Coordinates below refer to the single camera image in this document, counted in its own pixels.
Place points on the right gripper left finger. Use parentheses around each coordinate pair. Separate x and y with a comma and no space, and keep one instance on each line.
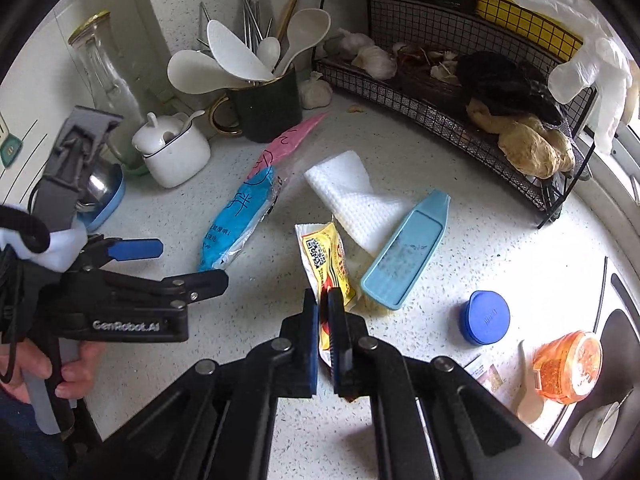
(298,374)

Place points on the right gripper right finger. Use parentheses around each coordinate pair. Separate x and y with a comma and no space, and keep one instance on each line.
(345,330)

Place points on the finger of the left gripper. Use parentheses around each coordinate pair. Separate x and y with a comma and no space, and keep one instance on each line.
(188,288)
(117,249)

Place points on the yellow sauce packet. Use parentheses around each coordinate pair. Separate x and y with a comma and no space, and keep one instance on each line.
(322,252)

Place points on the blue pink plastic bag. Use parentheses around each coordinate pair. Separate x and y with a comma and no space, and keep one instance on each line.
(253,200)

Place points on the person's left hand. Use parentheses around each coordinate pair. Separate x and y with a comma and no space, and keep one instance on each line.
(78,376)

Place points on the blue rimmed steel bowl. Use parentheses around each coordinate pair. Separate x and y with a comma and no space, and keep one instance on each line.
(104,193)

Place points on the light blue rectangular lid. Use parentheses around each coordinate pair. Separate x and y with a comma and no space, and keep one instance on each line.
(396,269)

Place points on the white ceramic sugar pot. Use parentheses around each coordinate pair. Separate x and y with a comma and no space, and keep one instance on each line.
(172,147)

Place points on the white paper towel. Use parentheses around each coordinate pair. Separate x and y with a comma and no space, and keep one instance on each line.
(368,217)

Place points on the blue round lid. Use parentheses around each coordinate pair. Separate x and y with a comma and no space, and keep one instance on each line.
(485,318)

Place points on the beige plastic spoon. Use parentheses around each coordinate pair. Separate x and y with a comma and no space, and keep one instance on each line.
(531,403)

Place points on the dark green utensil mug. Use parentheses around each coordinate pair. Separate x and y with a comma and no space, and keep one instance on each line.
(263,112)

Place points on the glass bottle gold cap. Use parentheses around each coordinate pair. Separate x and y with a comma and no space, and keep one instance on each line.
(114,87)

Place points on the orange plastic jar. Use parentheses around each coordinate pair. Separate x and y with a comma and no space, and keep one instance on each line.
(567,369)

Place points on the white rice paddle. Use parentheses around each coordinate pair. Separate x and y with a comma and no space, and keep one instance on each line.
(234,56)

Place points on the garlic bulb on counter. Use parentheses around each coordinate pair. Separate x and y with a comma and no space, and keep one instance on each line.
(314,92)

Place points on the white cup in sink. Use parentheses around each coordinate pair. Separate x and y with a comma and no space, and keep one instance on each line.
(591,435)

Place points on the ginger root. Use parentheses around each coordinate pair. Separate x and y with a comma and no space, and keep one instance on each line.
(528,145)

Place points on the white plastic glove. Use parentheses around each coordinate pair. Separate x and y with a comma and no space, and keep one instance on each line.
(602,62)

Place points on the black wire rack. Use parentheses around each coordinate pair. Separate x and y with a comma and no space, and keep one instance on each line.
(427,59)

